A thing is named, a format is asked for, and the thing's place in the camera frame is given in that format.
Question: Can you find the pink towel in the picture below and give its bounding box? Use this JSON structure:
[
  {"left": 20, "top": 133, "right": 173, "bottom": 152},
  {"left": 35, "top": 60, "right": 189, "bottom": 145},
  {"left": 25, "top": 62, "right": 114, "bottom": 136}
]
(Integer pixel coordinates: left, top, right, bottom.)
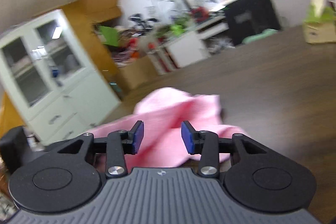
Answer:
[{"left": 89, "top": 88, "right": 243, "bottom": 169}]

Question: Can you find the large cardboard box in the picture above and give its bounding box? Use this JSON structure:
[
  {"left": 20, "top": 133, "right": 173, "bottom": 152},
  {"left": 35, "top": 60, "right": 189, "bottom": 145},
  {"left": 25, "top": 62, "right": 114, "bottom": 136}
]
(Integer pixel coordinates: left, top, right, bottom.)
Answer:
[{"left": 116, "top": 56, "right": 159, "bottom": 93}]

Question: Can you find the white low cabinet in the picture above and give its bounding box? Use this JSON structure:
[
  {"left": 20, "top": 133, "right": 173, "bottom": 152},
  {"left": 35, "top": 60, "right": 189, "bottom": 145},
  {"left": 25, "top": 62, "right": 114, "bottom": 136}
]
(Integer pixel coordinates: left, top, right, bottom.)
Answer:
[{"left": 142, "top": 0, "right": 309, "bottom": 75}]

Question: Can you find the white tall cabinet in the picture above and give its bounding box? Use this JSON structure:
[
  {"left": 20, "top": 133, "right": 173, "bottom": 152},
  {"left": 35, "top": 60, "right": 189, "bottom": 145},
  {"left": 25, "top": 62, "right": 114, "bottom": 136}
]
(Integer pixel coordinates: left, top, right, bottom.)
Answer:
[{"left": 1, "top": 10, "right": 120, "bottom": 145}]

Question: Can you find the green seat cushion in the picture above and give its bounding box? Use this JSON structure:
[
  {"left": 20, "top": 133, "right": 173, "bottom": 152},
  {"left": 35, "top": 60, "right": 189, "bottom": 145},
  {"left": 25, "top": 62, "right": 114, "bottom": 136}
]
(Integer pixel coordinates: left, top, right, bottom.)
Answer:
[{"left": 241, "top": 28, "right": 278, "bottom": 45}]

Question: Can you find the black office chair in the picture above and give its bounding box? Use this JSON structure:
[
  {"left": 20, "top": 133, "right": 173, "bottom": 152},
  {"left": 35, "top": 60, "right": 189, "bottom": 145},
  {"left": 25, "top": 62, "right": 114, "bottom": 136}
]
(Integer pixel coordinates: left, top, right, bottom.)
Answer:
[{"left": 224, "top": 0, "right": 282, "bottom": 46}]

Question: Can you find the green tissue box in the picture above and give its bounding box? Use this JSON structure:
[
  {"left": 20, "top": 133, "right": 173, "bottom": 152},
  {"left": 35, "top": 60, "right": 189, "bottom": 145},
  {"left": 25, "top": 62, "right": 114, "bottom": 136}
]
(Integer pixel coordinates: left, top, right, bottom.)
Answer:
[{"left": 302, "top": 0, "right": 335, "bottom": 44}]

